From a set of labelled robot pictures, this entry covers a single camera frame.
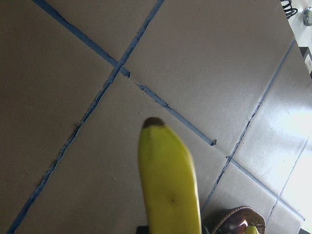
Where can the yellow banana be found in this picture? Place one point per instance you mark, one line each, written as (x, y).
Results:
(251, 229)
(168, 180)

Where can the brown wicker basket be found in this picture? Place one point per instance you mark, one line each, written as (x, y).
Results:
(215, 220)

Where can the purple eggplant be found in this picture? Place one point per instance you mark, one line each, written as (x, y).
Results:
(234, 224)

